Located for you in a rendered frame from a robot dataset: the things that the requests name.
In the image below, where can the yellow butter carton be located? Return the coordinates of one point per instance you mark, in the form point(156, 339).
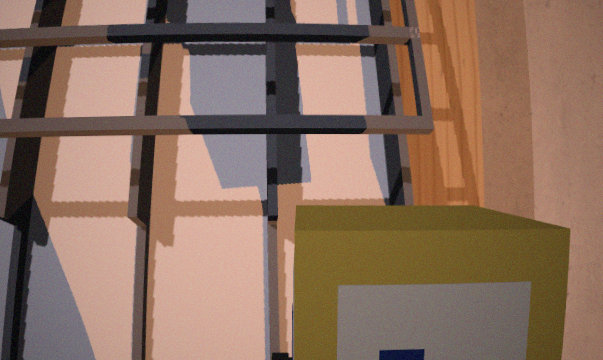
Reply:
point(427, 282)

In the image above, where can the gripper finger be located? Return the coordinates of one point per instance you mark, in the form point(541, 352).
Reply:
point(281, 356)

